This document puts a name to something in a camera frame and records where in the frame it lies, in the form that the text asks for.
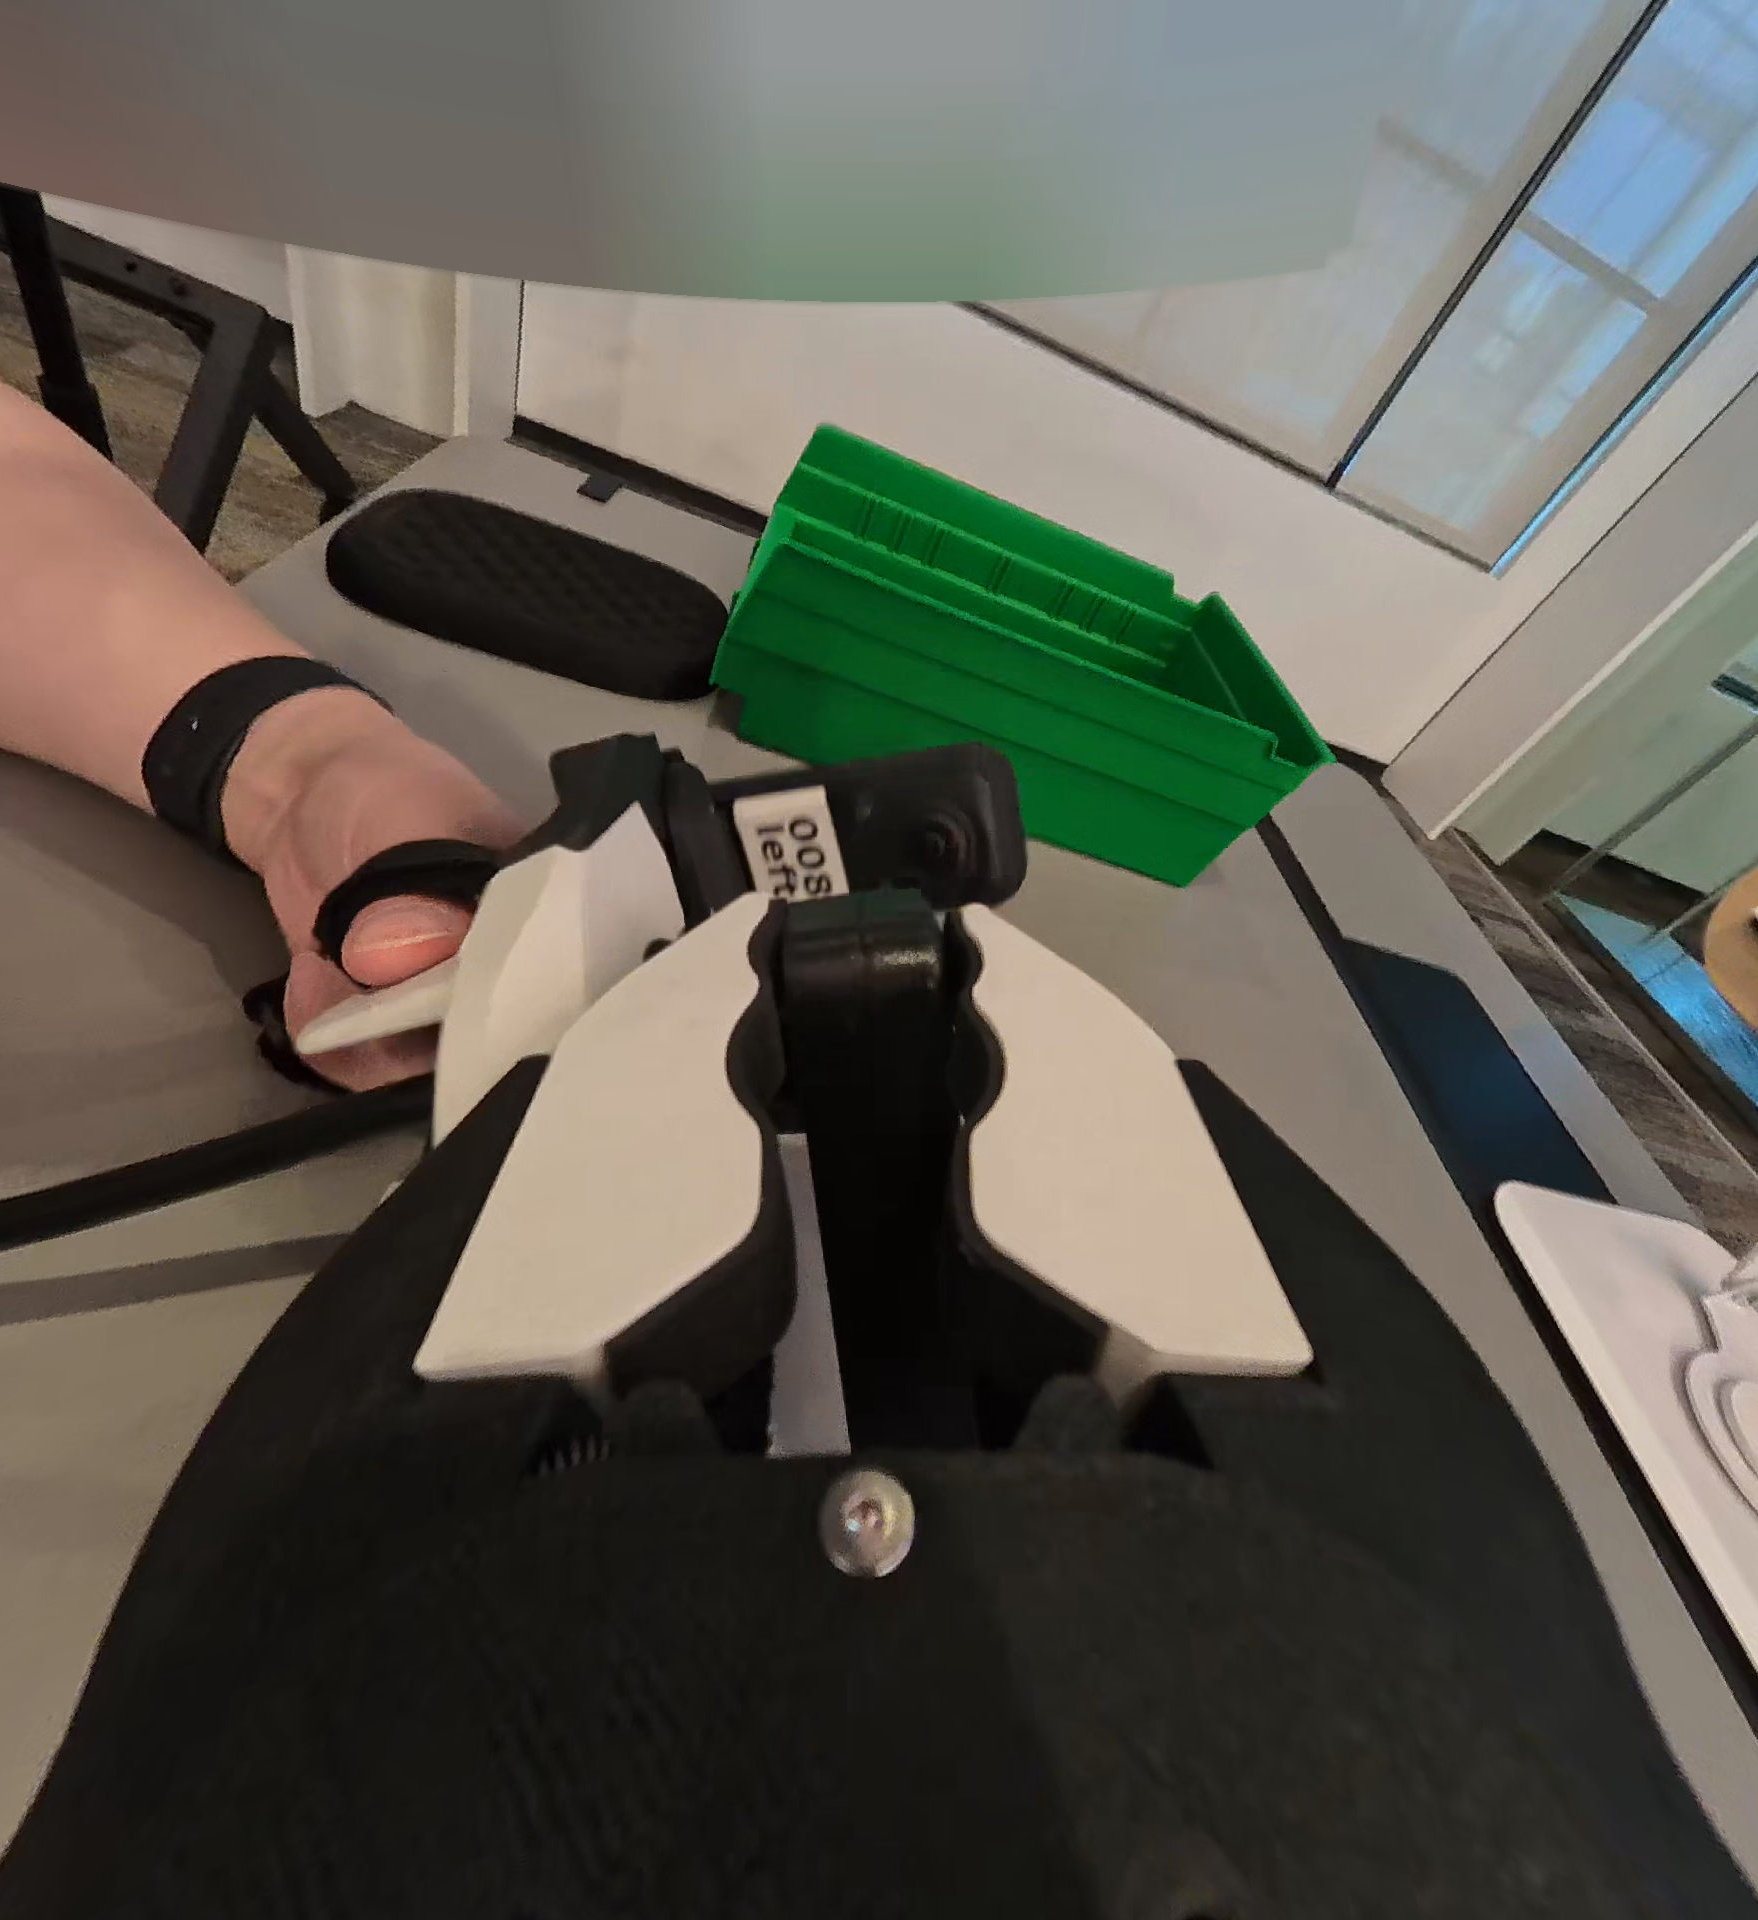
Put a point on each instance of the glass partition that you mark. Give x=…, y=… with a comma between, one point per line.
x=1645, y=811

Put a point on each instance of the dark blue desk panel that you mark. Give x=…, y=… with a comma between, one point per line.
x=1464, y=1064

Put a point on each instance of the person's left hand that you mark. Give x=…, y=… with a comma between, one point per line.
x=324, y=811

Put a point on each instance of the black desk frame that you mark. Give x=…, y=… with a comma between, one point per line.
x=54, y=314

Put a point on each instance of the black wristband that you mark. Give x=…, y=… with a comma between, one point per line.
x=204, y=734

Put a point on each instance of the green plastic bin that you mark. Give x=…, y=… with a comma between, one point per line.
x=969, y=705

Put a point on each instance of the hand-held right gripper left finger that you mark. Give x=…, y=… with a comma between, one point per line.
x=594, y=1201

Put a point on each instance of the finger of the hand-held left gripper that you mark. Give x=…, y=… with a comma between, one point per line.
x=806, y=1321

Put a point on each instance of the black wrist rest pad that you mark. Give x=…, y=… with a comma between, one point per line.
x=518, y=593

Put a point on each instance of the large window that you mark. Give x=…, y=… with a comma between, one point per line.
x=1614, y=224

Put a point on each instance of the person's left forearm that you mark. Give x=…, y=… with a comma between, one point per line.
x=54, y=571

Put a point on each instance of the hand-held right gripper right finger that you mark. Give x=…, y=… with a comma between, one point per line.
x=1118, y=1201

